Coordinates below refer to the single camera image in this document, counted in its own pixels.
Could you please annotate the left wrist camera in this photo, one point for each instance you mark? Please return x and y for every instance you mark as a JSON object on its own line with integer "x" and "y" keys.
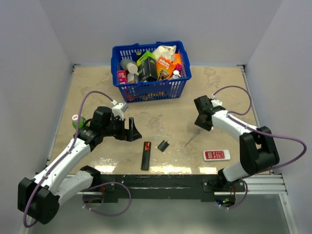
{"x": 119, "y": 109}

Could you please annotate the orange label bottle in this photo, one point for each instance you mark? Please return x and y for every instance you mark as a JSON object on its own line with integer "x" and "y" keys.
{"x": 132, "y": 78}

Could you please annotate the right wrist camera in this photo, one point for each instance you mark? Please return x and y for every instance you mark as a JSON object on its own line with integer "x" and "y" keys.
{"x": 217, "y": 102}

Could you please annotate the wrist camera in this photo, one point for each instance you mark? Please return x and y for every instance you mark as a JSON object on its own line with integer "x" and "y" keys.
{"x": 119, "y": 109}
{"x": 217, "y": 102}

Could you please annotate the black remote control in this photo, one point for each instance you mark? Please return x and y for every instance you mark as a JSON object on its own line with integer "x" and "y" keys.
{"x": 145, "y": 159}

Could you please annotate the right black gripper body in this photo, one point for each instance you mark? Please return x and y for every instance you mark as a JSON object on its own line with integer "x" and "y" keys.
{"x": 199, "y": 121}

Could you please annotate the grey white bottle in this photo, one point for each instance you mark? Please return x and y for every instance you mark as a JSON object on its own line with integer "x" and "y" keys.
{"x": 129, "y": 65}

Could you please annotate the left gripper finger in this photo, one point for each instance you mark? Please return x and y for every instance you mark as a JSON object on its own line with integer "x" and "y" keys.
{"x": 132, "y": 135}
{"x": 131, "y": 124}

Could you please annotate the black battery cover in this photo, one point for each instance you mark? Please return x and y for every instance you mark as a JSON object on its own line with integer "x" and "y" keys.
{"x": 163, "y": 145}

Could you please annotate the white pump bottle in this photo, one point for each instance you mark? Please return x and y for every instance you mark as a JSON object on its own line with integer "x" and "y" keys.
{"x": 176, "y": 74}

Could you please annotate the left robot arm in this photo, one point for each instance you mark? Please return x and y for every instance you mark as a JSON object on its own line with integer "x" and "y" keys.
{"x": 42, "y": 196}

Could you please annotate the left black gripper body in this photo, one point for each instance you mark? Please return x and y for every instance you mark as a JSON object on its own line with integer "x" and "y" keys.
{"x": 118, "y": 128}

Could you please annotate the green orange drink bottle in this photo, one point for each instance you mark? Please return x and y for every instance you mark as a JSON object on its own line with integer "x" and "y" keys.
{"x": 78, "y": 121}

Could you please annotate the orange Gillette razor box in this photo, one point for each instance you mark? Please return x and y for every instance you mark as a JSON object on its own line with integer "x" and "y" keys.
{"x": 164, "y": 68}

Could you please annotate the blue plastic basket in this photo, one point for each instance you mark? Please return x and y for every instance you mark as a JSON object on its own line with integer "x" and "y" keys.
{"x": 146, "y": 91}

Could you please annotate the crumpled white paper bag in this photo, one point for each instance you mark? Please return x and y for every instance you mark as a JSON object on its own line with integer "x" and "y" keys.
{"x": 167, "y": 52}

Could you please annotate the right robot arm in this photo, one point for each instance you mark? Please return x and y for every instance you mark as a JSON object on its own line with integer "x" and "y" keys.
{"x": 257, "y": 149}

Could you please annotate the pink packet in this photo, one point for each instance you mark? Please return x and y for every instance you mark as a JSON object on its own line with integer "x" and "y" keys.
{"x": 122, "y": 77}

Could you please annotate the black green carton box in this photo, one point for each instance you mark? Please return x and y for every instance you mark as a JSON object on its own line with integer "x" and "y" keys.
{"x": 147, "y": 71}

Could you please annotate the white red remote control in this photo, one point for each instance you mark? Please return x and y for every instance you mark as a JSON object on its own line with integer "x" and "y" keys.
{"x": 216, "y": 155}

